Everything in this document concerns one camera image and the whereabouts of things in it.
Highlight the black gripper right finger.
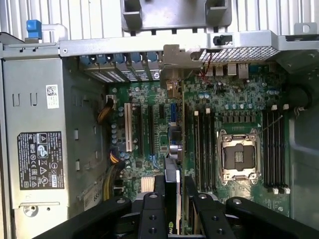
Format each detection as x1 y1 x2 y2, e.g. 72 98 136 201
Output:
185 175 319 239

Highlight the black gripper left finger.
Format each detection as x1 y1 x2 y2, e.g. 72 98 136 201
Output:
32 175 168 239

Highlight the green GPU card black fan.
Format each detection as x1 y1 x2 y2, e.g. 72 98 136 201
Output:
159 44 202 236

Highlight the silver finned chipset heatsink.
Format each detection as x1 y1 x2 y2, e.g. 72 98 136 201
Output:
141 177 157 193

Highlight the CPU socket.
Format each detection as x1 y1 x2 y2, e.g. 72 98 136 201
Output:
216 130 262 186

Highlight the white expansion slot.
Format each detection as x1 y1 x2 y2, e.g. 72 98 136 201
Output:
124 103 133 153

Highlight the long black expansion slot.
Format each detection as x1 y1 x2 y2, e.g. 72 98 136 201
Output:
184 104 190 152
134 106 145 155
147 106 156 148

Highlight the blue expansion slot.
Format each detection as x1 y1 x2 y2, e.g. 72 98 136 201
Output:
169 103 177 124

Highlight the silver power supply unit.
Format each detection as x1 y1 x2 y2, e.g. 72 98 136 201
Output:
1 56 107 217

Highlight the green Dell motherboard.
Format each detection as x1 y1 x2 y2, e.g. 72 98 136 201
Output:
104 62 292 217

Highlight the blue card retention clip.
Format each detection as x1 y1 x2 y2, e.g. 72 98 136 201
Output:
97 52 111 66
146 51 160 65
81 53 97 66
130 51 144 65
114 52 127 66

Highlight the black and silver PC case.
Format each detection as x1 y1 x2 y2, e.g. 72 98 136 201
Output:
0 23 319 239

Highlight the blue plastic case latch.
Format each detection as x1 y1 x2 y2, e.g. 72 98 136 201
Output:
26 19 42 40

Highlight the grey plastic parts rack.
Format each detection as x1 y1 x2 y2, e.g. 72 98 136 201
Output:
121 0 232 35

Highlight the yellow black wire bundle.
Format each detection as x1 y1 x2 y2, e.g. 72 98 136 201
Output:
101 148 125 201

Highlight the metal socket cover frame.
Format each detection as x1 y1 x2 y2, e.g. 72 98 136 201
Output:
218 133 261 184

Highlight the thin wire locking lever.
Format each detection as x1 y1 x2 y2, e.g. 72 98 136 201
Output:
258 115 284 136

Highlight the braided black yellow power cable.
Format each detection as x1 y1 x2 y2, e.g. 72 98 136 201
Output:
96 94 117 125

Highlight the black looped cable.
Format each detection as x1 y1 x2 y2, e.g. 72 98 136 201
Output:
281 83 314 117

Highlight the red black twisted wire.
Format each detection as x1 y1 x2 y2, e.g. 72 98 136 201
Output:
199 53 215 85

